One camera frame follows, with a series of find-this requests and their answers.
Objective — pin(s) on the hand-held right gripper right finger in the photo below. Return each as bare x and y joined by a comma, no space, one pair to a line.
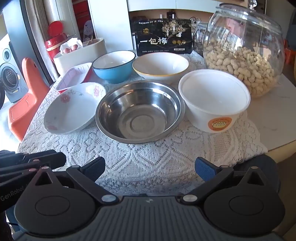
205,169

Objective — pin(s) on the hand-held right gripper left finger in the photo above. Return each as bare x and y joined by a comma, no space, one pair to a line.
96,165

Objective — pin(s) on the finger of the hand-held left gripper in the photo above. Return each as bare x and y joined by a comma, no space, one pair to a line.
46,157
18,173

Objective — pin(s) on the white floral plate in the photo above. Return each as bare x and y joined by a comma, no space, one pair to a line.
69,111

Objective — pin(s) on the stainless steel bowl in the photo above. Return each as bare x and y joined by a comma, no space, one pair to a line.
138,111

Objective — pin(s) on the white paper bowl orange label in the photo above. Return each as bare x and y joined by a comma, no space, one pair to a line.
212,92

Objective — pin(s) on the red and white rectangular tray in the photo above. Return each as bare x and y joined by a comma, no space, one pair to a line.
74,77

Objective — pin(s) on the blue enamel bowl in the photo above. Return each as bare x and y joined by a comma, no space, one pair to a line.
108,74

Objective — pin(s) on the white bowl yellow rim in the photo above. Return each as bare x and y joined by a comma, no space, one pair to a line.
159,64

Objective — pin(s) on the white lace tablecloth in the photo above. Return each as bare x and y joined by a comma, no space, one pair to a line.
138,157

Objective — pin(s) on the orange plastic chair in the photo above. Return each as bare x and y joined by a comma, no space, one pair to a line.
30,92

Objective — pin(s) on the grey washing machine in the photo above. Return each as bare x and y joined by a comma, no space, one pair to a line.
11,76

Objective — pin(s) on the beige tissue box holder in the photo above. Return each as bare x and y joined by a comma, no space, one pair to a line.
92,53

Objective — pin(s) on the glass jar of peanuts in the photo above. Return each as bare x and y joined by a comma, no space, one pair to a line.
242,62

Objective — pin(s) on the red thermos bottle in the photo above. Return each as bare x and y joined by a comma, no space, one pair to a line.
54,42

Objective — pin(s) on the wooden toothpicks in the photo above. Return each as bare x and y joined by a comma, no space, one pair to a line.
90,41

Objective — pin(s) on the glass jar of seeds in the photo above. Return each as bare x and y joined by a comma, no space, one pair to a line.
197,41

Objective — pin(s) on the pale purple decorated board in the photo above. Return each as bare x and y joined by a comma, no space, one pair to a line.
87,30

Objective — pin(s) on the black printed gift box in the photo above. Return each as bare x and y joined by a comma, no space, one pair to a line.
161,39

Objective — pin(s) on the white floor air conditioner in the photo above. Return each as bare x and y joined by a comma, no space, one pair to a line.
50,14

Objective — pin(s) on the white power strip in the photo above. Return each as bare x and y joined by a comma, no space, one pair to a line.
195,20

